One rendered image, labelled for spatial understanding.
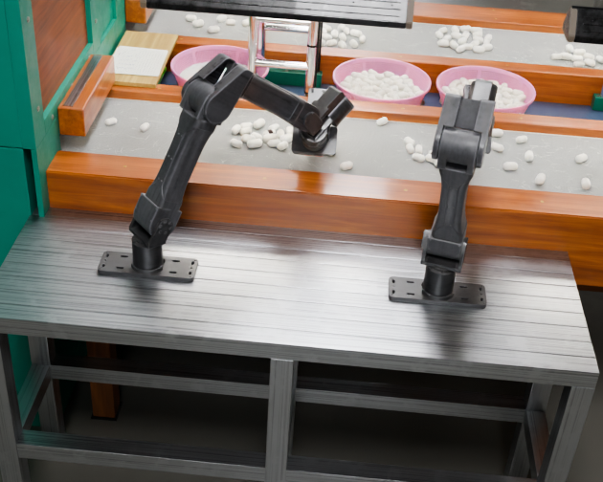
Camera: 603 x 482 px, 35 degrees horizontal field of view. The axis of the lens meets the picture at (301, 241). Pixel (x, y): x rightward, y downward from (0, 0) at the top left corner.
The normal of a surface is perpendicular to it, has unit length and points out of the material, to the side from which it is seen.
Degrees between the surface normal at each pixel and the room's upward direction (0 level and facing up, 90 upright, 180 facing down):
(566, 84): 90
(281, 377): 90
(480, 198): 0
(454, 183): 105
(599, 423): 0
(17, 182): 90
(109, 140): 0
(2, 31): 90
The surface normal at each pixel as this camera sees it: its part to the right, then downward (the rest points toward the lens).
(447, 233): -0.30, 0.73
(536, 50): 0.06, -0.82
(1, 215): -0.07, 0.57
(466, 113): -0.23, 0.07
